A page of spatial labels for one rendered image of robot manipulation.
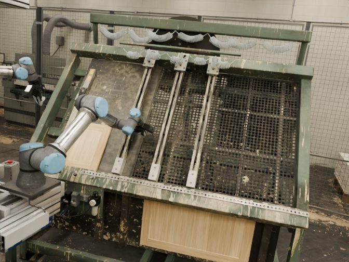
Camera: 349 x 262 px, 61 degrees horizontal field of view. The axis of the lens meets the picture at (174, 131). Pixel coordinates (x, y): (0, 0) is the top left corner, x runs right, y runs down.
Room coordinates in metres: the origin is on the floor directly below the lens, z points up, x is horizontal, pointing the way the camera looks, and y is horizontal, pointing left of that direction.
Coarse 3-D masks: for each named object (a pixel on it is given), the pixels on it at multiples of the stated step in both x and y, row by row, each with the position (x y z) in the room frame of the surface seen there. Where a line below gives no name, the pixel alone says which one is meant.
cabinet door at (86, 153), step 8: (88, 128) 2.43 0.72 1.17; (96, 128) 2.42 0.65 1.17; (104, 128) 2.42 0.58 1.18; (80, 136) 2.39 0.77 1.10; (88, 136) 2.38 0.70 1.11; (96, 136) 2.38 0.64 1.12; (104, 136) 2.37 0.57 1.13; (80, 144) 2.34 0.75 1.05; (88, 144) 2.34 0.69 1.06; (96, 144) 2.33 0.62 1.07; (104, 144) 2.32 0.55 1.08; (72, 152) 2.30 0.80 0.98; (80, 152) 2.29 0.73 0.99; (88, 152) 2.29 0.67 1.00; (96, 152) 2.28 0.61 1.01; (72, 160) 2.25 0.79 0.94; (80, 160) 2.25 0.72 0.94; (88, 160) 2.25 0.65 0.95; (96, 160) 2.24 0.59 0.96; (88, 168) 2.20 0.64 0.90; (96, 168) 2.19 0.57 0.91
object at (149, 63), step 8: (152, 48) 2.64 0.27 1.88; (144, 64) 2.71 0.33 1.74; (152, 64) 2.69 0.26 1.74; (144, 72) 2.70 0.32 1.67; (152, 72) 2.74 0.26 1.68; (144, 80) 2.66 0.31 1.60; (144, 88) 2.58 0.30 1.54; (144, 96) 2.58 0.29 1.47; (136, 104) 2.49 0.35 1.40; (128, 136) 2.30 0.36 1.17; (120, 144) 2.26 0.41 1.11; (128, 144) 2.26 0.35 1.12; (120, 152) 2.21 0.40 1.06; (128, 152) 2.28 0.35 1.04; (120, 160) 2.17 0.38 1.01; (120, 168) 2.13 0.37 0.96
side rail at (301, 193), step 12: (300, 84) 2.54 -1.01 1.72; (300, 96) 2.45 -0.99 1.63; (300, 108) 2.37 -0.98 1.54; (300, 120) 2.30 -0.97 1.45; (300, 132) 2.24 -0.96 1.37; (300, 144) 2.17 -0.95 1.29; (300, 156) 2.11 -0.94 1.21; (300, 168) 2.05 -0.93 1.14; (300, 180) 2.00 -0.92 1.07; (300, 192) 1.94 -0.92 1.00; (300, 204) 1.89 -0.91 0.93
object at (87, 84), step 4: (96, 72) 2.83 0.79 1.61; (92, 76) 2.76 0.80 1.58; (88, 80) 2.73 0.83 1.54; (92, 80) 2.77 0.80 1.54; (84, 84) 2.70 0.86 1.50; (88, 84) 2.70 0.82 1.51; (88, 88) 2.69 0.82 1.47; (72, 112) 2.52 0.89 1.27; (76, 112) 2.52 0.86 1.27; (72, 116) 2.49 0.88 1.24; (72, 120) 2.47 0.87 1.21; (68, 124) 2.44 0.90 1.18
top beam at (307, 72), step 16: (80, 48) 2.90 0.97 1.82; (96, 48) 2.89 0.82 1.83; (112, 48) 2.87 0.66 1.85; (128, 48) 2.86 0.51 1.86; (160, 64) 2.80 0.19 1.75; (192, 64) 2.71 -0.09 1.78; (240, 64) 2.63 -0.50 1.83; (256, 64) 2.62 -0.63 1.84; (272, 64) 2.61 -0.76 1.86; (288, 64) 2.59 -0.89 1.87; (288, 80) 2.60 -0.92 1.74
